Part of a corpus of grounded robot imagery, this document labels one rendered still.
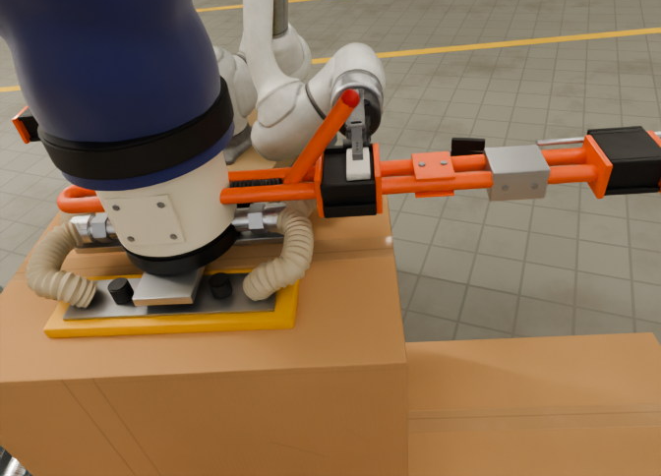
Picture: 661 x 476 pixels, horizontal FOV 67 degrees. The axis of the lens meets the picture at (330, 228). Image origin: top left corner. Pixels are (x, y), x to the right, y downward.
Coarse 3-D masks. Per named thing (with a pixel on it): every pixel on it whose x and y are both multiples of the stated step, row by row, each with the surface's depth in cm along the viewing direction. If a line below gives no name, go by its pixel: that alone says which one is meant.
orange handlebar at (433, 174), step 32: (416, 160) 66; (448, 160) 65; (480, 160) 66; (576, 160) 65; (64, 192) 70; (224, 192) 66; (256, 192) 66; (288, 192) 65; (384, 192) 64; (416, 192) 65; (448, 192) 64
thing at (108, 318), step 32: (96, 288) 71; (128, 288) 68; (224, 288) 66; (288, 288) 68; (64, 320) 68; (96, 320) 67; (128, 320) 67; (160, 320) 66; (192, 320) 65; (224, 320) 65; (256, 320) 64; (288, 320) 64
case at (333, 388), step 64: (256, 256) 77; (320, 256) 75; (384, 256) 74; (0, 320) 72; (320, 320) 66; (384, 320) 64; (0, 384) 64; (64, 384) 63; (128, 384) 63; (192, 384) 63; (256, 384) 63; (320, 384) 62; (384, 384) 62; (64, 448) 74; (128, 448) 74; (192, 448) 74; (256, 448) 73; (320, 448) 73; (384, 448) 73
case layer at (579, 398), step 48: (576, 336) 117; (624, 336) 115; (432, 384) 111; (480, 384) 110; (528, 384) 109; (576, 384) 108; (624, 384) 106; (432, 432) 103; (480, 432) 102; (528, 432) 101; (576, 432) 100; (624, 432) 99
